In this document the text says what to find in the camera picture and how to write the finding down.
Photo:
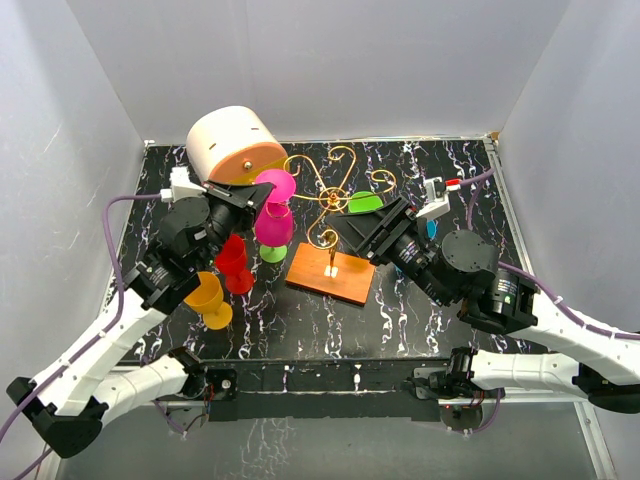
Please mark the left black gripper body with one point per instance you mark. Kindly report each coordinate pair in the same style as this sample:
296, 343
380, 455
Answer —
229, 211

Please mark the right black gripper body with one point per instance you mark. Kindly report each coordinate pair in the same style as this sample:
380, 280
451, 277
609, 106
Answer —
406, 249

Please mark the blue wine glass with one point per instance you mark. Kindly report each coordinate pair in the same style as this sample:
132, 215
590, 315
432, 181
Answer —
431, 230

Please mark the magenta wine glass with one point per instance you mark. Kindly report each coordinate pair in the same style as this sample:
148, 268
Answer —
275, 225

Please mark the red wine glass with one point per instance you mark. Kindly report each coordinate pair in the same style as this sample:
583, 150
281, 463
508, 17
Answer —
232, 264

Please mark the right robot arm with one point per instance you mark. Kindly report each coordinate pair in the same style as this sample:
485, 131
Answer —
585, 358

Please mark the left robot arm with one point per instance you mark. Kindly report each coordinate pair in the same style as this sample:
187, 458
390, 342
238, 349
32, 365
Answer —
70, 402

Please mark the light green wine glass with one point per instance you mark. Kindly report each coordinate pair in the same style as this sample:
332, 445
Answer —
273, 255

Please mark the orange wine glass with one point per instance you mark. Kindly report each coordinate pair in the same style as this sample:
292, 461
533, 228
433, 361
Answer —
208, 301

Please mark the round mini drawer cabinet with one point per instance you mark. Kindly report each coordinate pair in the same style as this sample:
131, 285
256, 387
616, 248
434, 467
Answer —
231, 145

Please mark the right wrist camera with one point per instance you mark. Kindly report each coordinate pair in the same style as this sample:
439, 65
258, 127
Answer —
437, 197

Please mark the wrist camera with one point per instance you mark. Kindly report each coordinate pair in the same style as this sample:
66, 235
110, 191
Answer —
180, 187
437, 197

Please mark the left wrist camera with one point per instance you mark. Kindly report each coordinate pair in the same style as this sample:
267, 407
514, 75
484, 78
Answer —
180, 187

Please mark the gold wire glass rack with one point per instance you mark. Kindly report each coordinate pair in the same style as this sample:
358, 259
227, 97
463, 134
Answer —
318, 266

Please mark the black table front bracket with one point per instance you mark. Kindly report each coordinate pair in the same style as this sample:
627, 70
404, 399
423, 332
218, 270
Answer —
339, 388

